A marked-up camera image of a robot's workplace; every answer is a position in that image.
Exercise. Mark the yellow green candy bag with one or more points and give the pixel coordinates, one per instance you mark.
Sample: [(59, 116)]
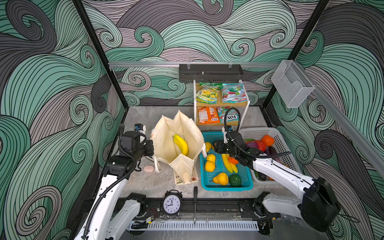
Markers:
[(208, 93)]

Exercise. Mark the yellow lemon top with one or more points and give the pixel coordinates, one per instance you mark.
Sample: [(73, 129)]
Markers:
[(208, 146)]

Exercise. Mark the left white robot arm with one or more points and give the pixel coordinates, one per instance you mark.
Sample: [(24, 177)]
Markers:
[(100, 223)]

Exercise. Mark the clear plastic wall holder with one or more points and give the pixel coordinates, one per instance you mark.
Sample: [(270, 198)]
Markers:
[(292, 83)]

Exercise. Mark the orange tangerine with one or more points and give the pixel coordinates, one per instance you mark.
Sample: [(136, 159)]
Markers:
[(233, 161)]

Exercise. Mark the black metal wall tray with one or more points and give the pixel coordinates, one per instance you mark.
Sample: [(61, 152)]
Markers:
[(210, 73)]

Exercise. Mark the purple eggplant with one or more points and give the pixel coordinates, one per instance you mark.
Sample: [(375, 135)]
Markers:
[(272, 152)]

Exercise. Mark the yellow lemon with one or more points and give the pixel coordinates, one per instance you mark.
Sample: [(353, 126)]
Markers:
[(208, 146), (211, 158)]

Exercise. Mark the large yellow banana bunch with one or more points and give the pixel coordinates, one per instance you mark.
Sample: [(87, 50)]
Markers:
[(182, 144)]

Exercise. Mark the green avocado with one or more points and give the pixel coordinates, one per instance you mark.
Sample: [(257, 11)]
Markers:
[(235, 181)]

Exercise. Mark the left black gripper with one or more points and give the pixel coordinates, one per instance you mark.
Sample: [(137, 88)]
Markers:
[(147, 144)]

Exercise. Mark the yellow orange bottom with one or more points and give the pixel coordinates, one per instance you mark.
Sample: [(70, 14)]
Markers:
[(210, 166)]

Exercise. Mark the white slotted cable duct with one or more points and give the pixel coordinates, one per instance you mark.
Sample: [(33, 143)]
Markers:
[(199, 226)]

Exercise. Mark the white plastic vegetable basket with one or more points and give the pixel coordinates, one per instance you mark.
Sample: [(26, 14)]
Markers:
[(279, 144)]

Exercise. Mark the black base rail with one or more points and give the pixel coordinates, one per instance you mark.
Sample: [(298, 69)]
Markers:
[(247, 208)]

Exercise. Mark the yellow pear front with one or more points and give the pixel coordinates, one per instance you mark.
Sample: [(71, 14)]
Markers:
[(221, 179)]

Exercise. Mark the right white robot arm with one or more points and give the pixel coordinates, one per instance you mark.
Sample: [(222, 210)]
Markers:
[(315, 201)]

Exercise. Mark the black handled screwdriver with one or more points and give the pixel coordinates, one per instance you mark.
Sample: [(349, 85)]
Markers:
[(195, 203)]

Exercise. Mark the small yellow banana bunch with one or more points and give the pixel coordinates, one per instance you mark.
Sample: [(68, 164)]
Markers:
[(230, 167)]

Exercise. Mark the white wooden two-tier shelf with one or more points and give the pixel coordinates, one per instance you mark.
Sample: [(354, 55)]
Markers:
[(244, 105)]

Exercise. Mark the dark green cucumber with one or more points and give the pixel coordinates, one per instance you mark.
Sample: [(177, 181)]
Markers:
[(260, 176)]

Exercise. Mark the black alarm clock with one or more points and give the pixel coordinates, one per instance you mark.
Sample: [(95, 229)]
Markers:
[(172, 203)]

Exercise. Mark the green Fox's candy bag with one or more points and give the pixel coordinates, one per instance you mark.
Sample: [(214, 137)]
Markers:
[(231, 116)]

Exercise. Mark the teal plastic fruit basket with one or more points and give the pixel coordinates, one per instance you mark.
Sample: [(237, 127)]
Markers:
[(207, 178)]

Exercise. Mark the purple onion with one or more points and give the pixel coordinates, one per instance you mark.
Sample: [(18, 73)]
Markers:
[(252, 144)]

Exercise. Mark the orange bell pepper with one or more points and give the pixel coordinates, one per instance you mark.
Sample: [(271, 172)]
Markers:
[(268, 140)]

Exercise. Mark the red tomato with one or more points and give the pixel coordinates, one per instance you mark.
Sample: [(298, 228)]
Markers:
[(261, 145)]

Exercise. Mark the yellow lemon middle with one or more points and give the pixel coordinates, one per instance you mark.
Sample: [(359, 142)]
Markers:
[(211, 158)]

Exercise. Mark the orange Fox's candy bag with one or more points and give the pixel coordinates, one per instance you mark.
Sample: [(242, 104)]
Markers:
[(208, 115)]

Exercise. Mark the cream canvas grocery bag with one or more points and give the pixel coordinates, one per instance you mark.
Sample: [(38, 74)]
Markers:
[(166, 151)]

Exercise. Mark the red green candy bag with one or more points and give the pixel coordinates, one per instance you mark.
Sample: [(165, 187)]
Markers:
[(233, 93)]

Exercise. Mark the pink round sponge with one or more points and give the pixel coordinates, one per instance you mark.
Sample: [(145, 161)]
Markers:
[(149, 169)]

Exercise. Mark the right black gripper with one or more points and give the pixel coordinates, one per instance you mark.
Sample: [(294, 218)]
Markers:
[(219, 146)]

